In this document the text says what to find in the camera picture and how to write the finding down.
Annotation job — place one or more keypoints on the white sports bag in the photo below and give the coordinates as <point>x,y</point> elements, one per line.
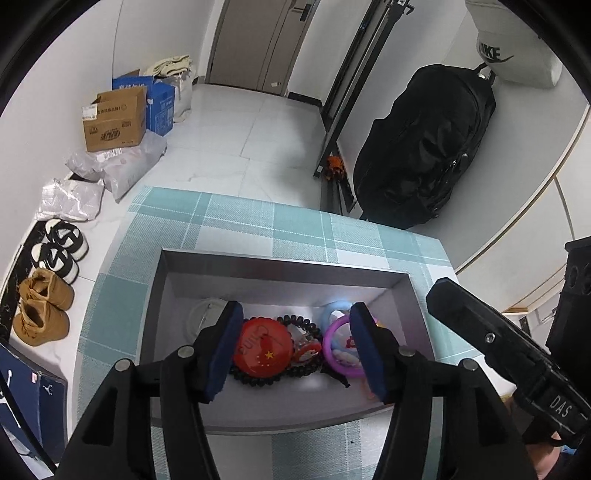
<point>517,50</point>

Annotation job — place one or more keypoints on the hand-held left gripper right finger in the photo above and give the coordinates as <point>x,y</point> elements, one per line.
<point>367,350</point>

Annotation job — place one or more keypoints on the small grey plastic parcel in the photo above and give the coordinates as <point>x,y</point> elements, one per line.
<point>85,164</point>

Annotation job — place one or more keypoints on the black backpack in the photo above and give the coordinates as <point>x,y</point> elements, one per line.
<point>425,147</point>

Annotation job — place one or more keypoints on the blue cardboard box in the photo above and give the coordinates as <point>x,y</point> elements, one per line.
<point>162,110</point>

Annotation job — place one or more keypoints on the silver cardboard box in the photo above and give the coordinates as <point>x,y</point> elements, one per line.
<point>277,286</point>

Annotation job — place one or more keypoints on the cream tote bag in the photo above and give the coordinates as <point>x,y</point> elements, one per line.
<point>182,87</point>

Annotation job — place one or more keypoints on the dark blue shoe box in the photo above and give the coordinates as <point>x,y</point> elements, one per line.
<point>25,397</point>

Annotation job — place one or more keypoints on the teal checked tablecloth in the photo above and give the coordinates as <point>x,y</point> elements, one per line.
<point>207,217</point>

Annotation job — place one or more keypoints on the black tripod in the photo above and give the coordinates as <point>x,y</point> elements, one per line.
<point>364,55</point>

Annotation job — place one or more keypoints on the small round badge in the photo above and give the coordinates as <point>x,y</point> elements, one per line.
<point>307,353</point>

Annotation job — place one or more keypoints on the black and white sneaker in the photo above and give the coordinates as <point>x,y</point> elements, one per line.
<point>67,235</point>
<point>53,258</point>

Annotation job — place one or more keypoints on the large grey plastic parcel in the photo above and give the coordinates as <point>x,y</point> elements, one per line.
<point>136,164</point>

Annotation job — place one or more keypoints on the grey door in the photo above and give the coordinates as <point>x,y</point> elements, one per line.
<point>258,41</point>

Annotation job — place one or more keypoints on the brown cardboard box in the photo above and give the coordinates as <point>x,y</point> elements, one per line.
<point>115,122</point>

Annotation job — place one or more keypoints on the white wardrobe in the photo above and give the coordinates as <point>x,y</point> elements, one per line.
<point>531,221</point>

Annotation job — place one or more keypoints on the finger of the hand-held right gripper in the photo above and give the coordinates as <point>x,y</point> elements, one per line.
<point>480,323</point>

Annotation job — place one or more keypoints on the white round badge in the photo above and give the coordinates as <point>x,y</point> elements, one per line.
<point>203,318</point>

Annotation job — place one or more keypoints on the tan suede boot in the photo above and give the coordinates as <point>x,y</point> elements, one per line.
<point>39,321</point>
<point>51,288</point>

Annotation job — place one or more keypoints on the white plastic parcel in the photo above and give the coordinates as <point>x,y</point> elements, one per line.
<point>69,201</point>

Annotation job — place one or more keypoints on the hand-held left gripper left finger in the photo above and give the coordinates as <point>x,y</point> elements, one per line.
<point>231,350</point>

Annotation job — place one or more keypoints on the red round badge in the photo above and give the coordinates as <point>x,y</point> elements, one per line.
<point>263,346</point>

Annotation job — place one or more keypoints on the orange and black clamp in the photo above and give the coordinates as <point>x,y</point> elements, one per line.
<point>333,166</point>

